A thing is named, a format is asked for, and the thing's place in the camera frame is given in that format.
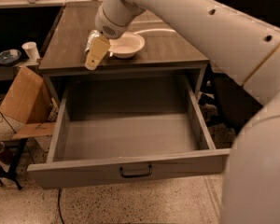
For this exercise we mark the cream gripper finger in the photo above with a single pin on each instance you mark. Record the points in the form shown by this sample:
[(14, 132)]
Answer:
[(93, 60)]

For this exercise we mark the silver redbull can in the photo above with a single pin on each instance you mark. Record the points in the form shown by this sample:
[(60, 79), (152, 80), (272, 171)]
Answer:
[(91, 45)]

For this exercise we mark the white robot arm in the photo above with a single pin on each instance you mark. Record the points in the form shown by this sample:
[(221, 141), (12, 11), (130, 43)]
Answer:
[(246, 49)]

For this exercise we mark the grey open top drawer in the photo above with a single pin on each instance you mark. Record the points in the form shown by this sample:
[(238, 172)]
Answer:
[(92, 141)]

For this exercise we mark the white paper bowl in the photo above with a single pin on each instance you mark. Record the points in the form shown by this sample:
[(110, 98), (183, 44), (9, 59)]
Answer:
[(126, 46)]

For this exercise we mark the white paper cup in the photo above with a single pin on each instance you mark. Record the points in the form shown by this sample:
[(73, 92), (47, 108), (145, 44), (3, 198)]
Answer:
[(31, 50)]

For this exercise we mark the brown cardboard box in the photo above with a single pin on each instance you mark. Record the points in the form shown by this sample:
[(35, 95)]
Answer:
[(28, 101)]

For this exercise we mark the dark blue plate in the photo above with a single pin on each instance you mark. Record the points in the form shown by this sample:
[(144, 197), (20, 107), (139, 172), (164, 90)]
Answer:
[(10, 57)]

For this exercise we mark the low side shelf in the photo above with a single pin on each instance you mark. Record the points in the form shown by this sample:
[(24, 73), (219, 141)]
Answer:
[(8, 72)]

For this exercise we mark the black office chair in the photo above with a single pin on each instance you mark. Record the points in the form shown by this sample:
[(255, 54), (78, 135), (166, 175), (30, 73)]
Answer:
[(235, 107)]

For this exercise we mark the black metal stand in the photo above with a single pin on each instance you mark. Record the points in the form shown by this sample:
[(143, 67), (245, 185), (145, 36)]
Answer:
[(9, 164)]

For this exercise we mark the black drawer handle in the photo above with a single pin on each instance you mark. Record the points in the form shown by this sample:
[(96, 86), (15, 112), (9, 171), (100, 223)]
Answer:
[(136, 172)]

